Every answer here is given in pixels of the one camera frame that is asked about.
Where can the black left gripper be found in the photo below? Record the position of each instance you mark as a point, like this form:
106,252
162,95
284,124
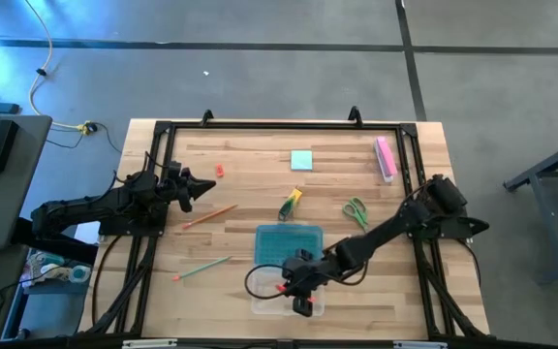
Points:
179,186

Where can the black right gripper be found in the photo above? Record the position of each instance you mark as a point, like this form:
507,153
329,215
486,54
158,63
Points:
305,274

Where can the small red pencil sharpener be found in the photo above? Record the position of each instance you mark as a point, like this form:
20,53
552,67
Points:
219,170

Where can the orange pencil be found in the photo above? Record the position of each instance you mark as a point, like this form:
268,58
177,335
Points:
210,216

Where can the clear pencil case teal lid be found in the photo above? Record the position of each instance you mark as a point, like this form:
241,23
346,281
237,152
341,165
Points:
279,242

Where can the green pencil red eraser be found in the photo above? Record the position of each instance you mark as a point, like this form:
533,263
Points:
202,268

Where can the yellow green highlighter marker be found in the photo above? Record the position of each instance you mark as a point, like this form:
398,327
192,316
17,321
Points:
289,204

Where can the light blue sticky note pad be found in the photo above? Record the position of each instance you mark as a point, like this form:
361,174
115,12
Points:
301,160

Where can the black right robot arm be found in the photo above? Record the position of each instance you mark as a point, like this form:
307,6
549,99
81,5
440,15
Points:
385,232

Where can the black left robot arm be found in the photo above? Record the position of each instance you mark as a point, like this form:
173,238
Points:
90,206

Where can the white paper sheet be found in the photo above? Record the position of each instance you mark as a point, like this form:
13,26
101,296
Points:
87,232

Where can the yellow power plug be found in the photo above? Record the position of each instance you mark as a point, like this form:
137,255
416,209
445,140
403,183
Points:
86,128

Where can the clear tape roll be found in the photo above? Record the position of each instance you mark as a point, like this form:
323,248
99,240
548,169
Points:
80,274

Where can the black desk support beam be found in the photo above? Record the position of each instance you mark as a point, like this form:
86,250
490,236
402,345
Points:
51,240

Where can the pink white eraser block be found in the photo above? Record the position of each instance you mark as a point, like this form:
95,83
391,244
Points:
386,157

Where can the grey side desk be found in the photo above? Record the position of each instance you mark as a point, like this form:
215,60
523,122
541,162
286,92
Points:
12,203

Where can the blue grey metal cart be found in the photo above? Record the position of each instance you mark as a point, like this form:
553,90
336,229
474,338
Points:
545,203

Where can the black frame clamp bracket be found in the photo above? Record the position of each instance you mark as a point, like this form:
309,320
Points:
207,117
355,115

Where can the black aluminium table frame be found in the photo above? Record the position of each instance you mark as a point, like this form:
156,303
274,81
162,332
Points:
240,125

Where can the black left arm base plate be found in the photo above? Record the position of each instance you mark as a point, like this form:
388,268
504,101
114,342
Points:
129,229

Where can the white table edge bracket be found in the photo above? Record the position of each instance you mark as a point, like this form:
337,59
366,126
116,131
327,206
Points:
419,345
149,344

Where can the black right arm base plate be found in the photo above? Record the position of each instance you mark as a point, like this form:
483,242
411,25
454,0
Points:
458,228

